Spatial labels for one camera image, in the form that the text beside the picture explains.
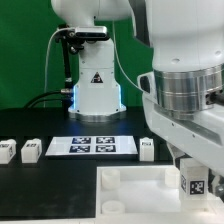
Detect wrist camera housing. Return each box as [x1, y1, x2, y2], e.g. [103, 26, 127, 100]
[137, 72, 155, 97]

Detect white square tabletop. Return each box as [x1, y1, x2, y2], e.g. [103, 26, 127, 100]
[95, 165, 224, 224]

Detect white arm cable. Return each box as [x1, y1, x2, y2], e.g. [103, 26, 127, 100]
[112, 21, 144, 93]

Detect white marker plate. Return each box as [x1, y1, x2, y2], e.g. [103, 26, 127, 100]
[46, 136, 137, 156]

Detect black base cables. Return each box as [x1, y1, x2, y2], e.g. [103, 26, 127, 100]
[23, 89, 74, 109]

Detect black camera on stand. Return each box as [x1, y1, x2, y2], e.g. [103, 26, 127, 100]
[69, 26, 108, 40]

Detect white camera cable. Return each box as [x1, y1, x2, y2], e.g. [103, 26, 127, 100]
[43, 27, 72, 108]

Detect black camera stand pole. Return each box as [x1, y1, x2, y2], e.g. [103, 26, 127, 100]
[55, 24, 84, 117]

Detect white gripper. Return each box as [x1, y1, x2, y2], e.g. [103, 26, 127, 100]
[142, 93, 224, 202]

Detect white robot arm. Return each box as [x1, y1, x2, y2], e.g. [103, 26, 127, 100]
[51, 0, 224, 200]

